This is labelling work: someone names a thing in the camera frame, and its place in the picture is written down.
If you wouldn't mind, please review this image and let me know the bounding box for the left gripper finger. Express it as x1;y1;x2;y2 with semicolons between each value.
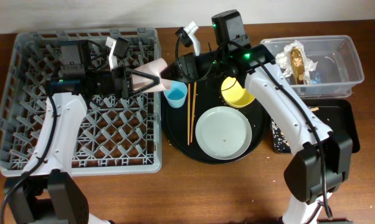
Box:
125;68;159;82
128;82;159;97

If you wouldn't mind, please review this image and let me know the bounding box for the pink plastic cup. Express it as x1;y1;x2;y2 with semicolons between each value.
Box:
132;58;172;93

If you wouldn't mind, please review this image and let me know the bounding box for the blue plastic cup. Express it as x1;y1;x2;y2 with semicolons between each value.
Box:
163;81;188;108

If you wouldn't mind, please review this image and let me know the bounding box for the yellow bowl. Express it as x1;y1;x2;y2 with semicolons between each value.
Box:
221;77;255;108

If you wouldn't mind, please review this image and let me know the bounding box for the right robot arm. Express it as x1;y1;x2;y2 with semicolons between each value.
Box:
161;10;353;223

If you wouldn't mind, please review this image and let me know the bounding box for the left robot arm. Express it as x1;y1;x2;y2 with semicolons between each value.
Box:
0;38;167;223

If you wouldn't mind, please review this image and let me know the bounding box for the grey dishwasher rack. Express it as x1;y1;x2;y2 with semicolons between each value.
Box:
0;28;162;177

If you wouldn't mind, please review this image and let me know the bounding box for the left wooden chopstick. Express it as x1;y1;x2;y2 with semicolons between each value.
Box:
187;83;191;146

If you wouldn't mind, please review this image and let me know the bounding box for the wooden chopstick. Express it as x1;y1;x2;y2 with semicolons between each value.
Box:
187;83;191;146
189;82;197;143

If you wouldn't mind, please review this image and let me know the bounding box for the right wooden chopstick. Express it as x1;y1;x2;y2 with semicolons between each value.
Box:
189;82;197;143

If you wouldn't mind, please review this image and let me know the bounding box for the grey round plate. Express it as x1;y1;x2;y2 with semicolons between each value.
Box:
195;106;252;161

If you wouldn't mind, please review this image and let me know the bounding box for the crumpled white paper wrapper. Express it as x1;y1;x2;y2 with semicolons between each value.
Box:
275;40;317;85

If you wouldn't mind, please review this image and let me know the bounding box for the brown bread piece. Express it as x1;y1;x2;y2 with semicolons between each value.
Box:
290;47;305;85

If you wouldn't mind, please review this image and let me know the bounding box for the food scraps pile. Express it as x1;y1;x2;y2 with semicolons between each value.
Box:
270;119;291;153

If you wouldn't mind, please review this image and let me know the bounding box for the clear plastic bin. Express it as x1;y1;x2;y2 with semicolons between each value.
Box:
261;35;364;99

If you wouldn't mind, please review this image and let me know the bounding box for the black rectangular tray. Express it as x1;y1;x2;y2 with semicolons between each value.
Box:
270;98;361;154

